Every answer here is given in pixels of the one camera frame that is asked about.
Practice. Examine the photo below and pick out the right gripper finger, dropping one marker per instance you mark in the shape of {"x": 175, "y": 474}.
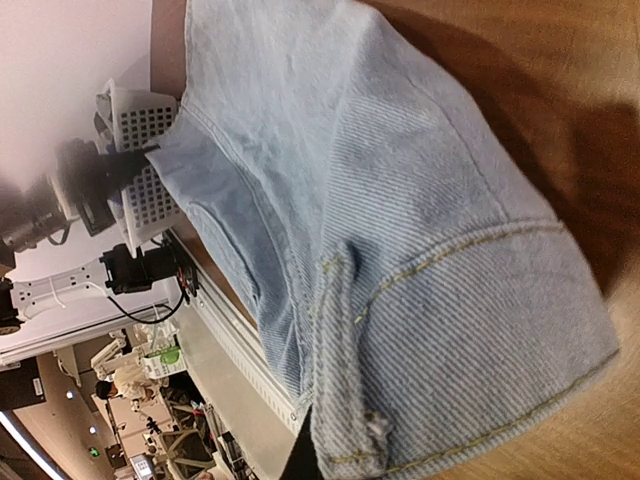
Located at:
{"x": 302, "y": 463}

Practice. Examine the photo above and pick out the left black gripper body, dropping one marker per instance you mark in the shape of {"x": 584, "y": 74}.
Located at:
{"x": 116, "y": 171}

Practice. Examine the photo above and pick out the light blue denim garment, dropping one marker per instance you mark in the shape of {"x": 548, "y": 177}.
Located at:
{"x": 406, "y": 279}

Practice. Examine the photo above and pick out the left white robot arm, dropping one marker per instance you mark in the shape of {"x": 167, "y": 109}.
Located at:
{"x": 98, "y": 191}

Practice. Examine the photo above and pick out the green and white box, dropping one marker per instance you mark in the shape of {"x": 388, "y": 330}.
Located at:
{"x": 164, "y": 363}

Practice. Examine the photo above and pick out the person in background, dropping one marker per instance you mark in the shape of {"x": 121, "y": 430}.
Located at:
{"x": 128, "y": 382}

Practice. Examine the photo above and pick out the front aluminium rail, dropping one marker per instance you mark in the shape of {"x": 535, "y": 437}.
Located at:
{"x": 234, "y": 329}

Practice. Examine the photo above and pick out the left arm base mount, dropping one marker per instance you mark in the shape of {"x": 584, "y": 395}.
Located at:
{"x": 128, "y": 274}

